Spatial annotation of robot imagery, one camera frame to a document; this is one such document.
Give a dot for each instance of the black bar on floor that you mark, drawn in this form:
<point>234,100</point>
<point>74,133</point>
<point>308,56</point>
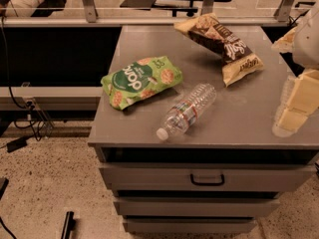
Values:
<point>69,224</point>

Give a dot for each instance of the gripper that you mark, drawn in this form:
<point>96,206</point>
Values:
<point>307,44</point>

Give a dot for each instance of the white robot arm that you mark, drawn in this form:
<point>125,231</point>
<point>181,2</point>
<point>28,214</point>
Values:
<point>303,43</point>

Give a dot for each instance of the seated person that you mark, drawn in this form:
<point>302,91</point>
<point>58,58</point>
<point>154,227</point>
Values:
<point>30,8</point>

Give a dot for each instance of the bottom grey drawer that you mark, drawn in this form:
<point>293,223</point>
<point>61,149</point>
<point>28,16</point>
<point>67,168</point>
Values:
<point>176,225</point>

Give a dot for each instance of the middle grey drawer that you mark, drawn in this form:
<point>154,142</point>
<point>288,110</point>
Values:
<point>195,207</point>

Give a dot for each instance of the black power adapter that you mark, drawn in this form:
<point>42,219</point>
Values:
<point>16,144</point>

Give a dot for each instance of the black drawer handle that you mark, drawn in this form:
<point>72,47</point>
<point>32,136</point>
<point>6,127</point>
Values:
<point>207,180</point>

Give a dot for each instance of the brown and yellow chip bag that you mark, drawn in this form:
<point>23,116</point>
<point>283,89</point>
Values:
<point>237,59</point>

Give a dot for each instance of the aluminium frame rail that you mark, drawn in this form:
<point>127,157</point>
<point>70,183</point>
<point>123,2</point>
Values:
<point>60,98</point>

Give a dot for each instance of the clear plastic water bottle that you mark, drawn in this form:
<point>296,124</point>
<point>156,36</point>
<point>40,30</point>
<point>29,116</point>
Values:
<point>187,111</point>

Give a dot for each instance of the top grey drawer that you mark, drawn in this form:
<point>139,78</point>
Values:
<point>175,176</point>

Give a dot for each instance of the grey drawer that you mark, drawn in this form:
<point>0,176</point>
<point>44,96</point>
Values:
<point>176,225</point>
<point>175,176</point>
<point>195,207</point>

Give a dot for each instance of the green snack bag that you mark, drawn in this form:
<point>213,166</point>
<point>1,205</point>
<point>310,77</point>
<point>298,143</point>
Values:
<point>140,80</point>

